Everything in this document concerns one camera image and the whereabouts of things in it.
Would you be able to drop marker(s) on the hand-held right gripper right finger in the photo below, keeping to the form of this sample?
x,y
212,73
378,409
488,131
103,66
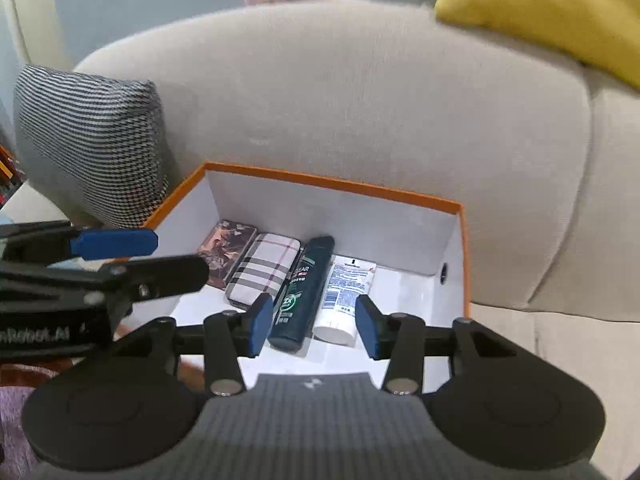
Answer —
x,y
367,327

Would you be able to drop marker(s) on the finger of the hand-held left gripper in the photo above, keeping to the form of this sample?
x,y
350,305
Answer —
x,y
160,272
115,243

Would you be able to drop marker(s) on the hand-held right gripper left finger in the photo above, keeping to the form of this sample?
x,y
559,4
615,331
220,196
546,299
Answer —
x,y
260,325

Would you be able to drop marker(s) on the white squeeze tube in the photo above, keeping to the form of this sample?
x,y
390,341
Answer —
x,y
345,295

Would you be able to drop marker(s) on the dark green shampoo bottle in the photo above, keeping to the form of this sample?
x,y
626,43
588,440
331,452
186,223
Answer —
x,y
300,295

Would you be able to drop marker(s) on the plaid rectangular case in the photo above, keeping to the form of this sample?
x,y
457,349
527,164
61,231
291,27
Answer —
x,y
267,265

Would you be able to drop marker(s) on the printed rectangular case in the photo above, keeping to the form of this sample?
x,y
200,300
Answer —
x,y
225,252

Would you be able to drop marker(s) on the orange cardboard box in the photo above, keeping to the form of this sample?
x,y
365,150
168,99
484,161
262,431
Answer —
x,y
390,220

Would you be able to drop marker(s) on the houndstooth cushion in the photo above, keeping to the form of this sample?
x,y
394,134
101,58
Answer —
x,y
90,135

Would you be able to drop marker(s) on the beige sofa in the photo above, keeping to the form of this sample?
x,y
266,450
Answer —
x,y
400,110

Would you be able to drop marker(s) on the yellow cushion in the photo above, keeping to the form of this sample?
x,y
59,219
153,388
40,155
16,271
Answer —
x,y
540,5

